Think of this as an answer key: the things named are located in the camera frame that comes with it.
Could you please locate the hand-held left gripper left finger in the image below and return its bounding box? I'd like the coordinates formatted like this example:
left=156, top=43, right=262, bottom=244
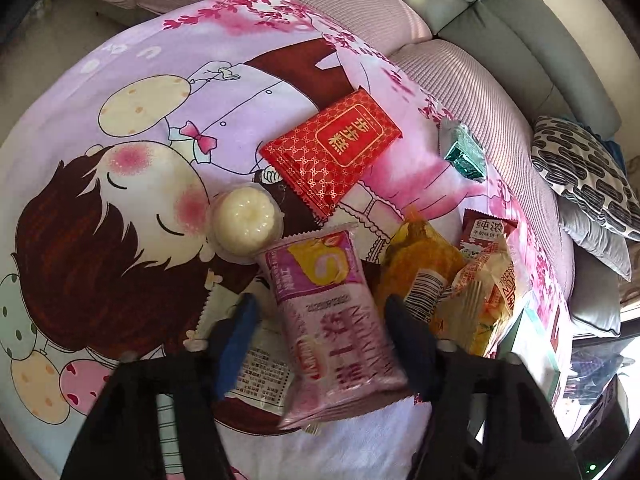
left=60, top=292, right=261, bottom=480

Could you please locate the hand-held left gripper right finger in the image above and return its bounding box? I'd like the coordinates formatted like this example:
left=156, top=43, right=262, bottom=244
left=382, top=294, right=583, bottom=480

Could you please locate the purple snack packet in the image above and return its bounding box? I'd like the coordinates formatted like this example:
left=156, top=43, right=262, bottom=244
left=255, top=222, right=416, bottom=431

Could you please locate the yellow snack packet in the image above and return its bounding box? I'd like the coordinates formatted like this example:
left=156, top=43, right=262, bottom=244
left=432, top=250, right=526, bottom=356

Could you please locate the orange clear cake packet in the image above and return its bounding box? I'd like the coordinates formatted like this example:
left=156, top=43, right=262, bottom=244
left=375, top=207, right=468, bottom=326

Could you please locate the green-rimmed cardboard box lid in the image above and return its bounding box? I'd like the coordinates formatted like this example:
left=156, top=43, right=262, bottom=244
left=495, top=305, right=563, bottom=406

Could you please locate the white labelled snack packet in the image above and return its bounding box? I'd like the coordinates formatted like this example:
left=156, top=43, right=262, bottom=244
left=187, top=300, right=301, bottom=416

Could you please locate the white jelly cup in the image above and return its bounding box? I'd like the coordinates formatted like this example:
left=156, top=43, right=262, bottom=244
left=206, top=185, right=285, bottom=261

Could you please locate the brown red snack packet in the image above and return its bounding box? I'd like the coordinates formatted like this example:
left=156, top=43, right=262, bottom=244
left=457, top=208, right=521, bottom=261

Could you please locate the small green foil packet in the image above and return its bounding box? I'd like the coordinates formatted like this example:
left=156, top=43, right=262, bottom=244
left=439, top=120, right=487, bottom=183

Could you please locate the red flat patterned packet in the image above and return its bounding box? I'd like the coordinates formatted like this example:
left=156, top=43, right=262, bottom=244
left=260, top=88, right=403, bottom=218

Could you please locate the grey pillow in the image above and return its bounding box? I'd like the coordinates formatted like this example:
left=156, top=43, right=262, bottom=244
left=557, top=195, right=633, bottom=281

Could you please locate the black white patterned pillow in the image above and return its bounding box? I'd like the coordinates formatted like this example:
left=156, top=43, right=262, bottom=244
left=530, top=115, right=640, bottom=243

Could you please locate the pink striped bed sheet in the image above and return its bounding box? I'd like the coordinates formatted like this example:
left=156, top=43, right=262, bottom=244
left=82, top=0, right=576, bottom=301

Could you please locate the blue cloth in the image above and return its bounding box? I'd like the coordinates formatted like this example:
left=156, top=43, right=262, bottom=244
left=600, top=135, right=626, bottom=171

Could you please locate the cartoon printed blanket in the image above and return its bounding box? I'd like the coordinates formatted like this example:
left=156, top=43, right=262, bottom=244
left=0, top=0, right=576, bottom=480

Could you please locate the grey sofa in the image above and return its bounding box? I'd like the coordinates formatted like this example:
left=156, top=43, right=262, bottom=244
left=345, top=0, right=626, bottom=338

